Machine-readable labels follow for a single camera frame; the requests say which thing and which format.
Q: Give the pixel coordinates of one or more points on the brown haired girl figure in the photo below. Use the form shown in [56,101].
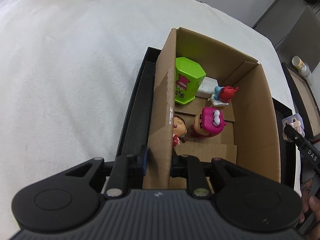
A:
[180,132]

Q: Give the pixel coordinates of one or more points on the black rectangular tray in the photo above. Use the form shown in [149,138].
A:
[141,103]

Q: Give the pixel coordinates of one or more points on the brown cardboard box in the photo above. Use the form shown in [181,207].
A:
[243,132]

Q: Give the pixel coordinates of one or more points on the green hexagonal toy cup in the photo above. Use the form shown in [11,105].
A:
[189,76]

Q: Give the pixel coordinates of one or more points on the lavender bunny cube toy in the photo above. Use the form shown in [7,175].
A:
[296,122]

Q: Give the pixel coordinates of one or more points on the person's right hand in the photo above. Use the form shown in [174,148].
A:
[310,203]

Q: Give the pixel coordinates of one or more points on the red blue small figure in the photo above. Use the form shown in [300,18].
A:
[221,96]

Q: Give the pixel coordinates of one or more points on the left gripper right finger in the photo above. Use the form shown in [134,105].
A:
[190,168]

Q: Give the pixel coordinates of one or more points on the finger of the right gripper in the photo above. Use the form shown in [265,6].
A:
[295,137]

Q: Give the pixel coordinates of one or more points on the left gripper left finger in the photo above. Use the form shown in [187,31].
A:
[126,172]

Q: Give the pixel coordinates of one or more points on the yellow capped plastic bottle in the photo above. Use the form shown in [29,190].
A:
[302,68]

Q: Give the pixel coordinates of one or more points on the white small box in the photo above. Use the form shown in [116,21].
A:
[206,88]

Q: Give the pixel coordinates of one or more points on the pink haired doll figure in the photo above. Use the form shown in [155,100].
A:
[208,123]

